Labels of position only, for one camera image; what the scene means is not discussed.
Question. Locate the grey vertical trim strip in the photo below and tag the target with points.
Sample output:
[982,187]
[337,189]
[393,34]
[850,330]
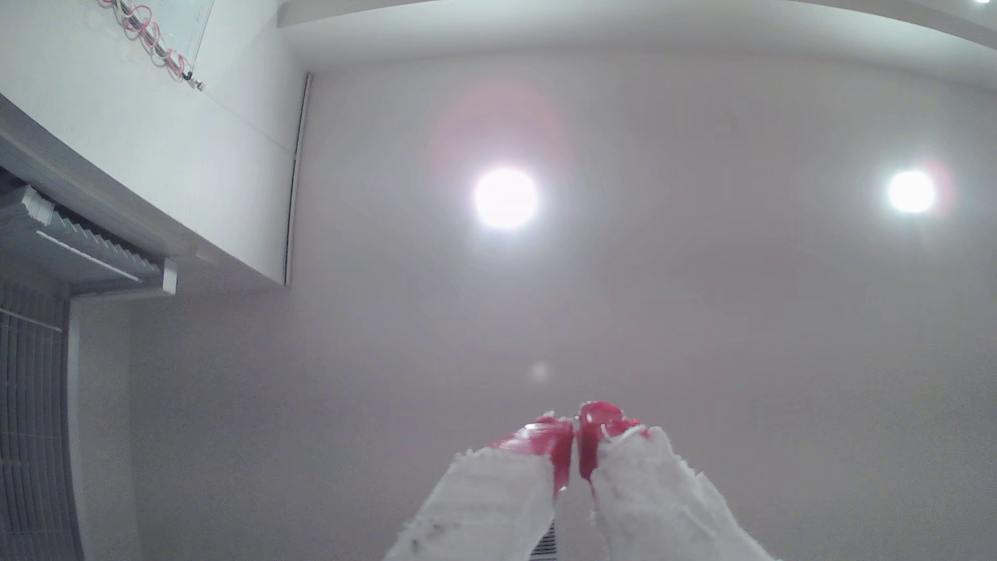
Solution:
[294,179]

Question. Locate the round ceiling light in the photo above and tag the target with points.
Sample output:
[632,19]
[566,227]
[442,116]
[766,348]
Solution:
[911,192]
[506,199]

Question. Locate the white-wrapped red gripper finger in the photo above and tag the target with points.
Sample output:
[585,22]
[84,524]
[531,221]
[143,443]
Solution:
[654,499]
[491,499]

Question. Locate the dark stand pole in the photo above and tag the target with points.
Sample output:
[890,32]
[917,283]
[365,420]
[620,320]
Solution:
[163,51]

